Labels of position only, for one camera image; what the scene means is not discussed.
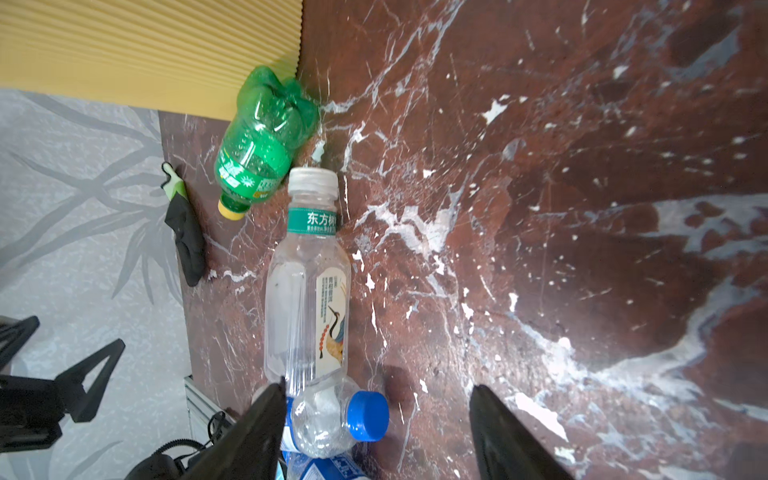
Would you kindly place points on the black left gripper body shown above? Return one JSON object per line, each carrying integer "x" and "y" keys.
{"x": 31, "y": 411}

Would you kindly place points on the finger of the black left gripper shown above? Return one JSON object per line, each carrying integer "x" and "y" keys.
{"x": 14, "y": 335}
{"x": 81, "y": 388}

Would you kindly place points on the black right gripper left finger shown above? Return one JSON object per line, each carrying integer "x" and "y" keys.
{"x": 250, "y": 450}

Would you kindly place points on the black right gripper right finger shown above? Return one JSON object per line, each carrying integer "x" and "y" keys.
{"x": 504, "y": 448}

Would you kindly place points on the clear bottle blue label front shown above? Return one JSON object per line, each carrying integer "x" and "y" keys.
{"x": 340, "y": 467}

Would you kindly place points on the clear bottle blue cap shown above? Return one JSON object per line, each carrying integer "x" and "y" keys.
{"x": 330, "y": 417}

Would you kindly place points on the yellow ribbed waste bin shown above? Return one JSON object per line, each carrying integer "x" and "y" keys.
{"x": 187, "y": 57}

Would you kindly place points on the clear bottle green label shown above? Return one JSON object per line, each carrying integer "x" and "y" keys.
{"x": 308, "y": 287}

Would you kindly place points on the green plastic soda bottle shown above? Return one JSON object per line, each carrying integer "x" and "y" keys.
{"x": 273, "y": 121}

